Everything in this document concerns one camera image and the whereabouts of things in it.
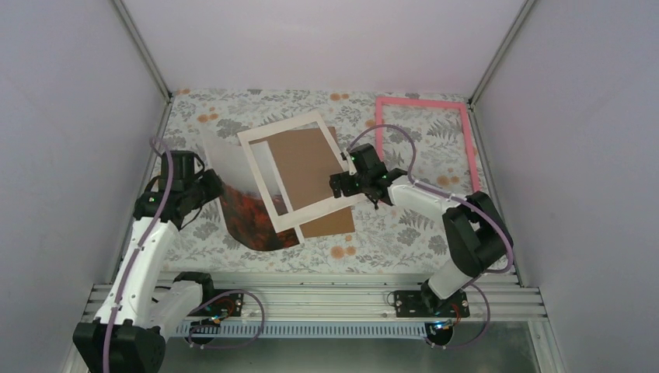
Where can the right aluminium corner post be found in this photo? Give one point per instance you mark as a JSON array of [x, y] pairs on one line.
[[523, 13]]

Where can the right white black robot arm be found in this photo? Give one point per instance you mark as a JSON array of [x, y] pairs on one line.
[[476, 236]]

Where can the pink picture frame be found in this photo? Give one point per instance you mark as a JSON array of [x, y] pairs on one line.
[[470, 149]]

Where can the aluminium corner post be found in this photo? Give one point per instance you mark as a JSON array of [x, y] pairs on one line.
[[523, 13], [145, 54]]

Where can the floral patterned table mat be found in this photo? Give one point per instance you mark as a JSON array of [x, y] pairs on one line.
[[387, 240]]

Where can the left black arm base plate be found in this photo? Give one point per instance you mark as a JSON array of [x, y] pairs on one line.
[[222, 307]]

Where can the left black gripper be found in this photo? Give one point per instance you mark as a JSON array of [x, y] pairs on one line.
[[215, 189]]

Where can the left aluminium corner post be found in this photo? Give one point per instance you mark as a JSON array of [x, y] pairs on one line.
[[145, 54]]

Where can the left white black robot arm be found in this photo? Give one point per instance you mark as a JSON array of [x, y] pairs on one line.
[[129, 331]]

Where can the brown backing board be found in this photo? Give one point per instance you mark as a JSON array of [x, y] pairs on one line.
[[305, 163]]

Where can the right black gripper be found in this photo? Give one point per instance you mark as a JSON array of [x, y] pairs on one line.
[[335, 183]]

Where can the aluminium rail base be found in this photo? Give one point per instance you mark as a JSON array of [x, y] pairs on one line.
[[354, 305]]

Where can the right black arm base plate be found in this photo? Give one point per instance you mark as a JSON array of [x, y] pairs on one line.
[[426, 304]]

